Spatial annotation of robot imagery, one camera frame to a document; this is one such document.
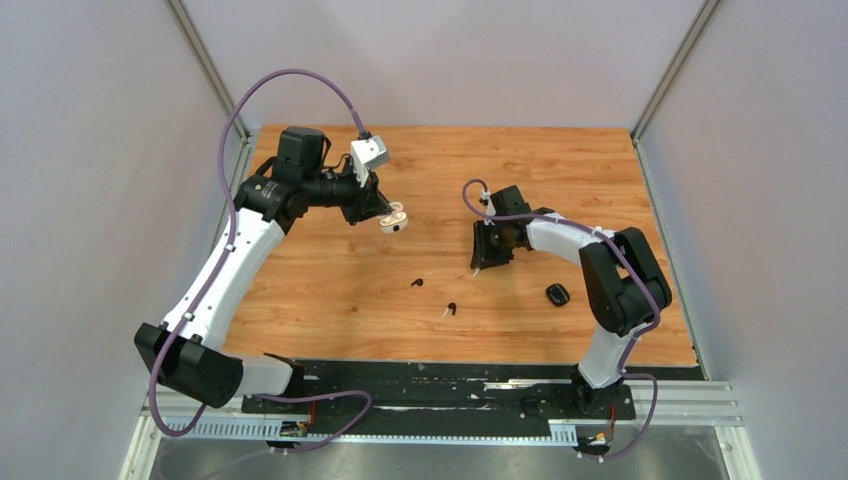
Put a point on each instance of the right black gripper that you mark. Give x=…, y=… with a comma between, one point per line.
x=484, y=257

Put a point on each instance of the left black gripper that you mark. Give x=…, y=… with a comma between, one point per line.
x=367, y=202

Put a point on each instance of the white earbud charging case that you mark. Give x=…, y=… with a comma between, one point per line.
x=395, y=221

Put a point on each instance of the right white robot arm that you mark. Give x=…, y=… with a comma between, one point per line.
x=626, y=288

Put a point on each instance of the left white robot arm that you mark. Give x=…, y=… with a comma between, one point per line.
x=184, y=352

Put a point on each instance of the black earbud charging case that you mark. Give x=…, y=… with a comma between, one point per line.
x=557, y=294

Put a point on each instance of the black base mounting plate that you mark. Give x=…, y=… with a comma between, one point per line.
x=440, y=398

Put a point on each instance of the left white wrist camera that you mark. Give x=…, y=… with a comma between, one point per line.
x=367, y=155

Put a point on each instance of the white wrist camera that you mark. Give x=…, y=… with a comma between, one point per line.
x=485, y=201
x=367, y=155

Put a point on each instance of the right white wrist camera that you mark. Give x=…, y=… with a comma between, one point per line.
x=485, y=201

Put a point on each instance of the slotted cable duct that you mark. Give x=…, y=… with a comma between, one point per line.
x=282, y=430

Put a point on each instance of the left aluminium frame post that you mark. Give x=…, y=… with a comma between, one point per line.
x=191, y=34

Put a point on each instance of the aluminium frame post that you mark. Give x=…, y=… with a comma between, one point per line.
x=696, y=30
x=191, y=34

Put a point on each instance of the right aluminium frame post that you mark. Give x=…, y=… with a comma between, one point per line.
x=696, y=30

